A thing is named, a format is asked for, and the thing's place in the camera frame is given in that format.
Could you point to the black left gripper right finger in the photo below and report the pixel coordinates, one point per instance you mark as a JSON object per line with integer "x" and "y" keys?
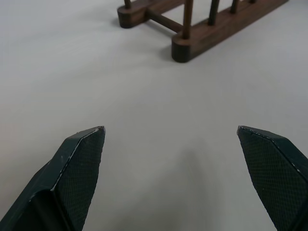
{"x": 276, "y": 168}

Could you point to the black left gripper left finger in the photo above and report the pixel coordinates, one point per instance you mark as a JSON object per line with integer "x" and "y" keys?
{"x": 72, "y": 173}

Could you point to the dark wooden dish rack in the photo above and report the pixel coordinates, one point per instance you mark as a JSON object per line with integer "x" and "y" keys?
{"x": 207, "y": 36}

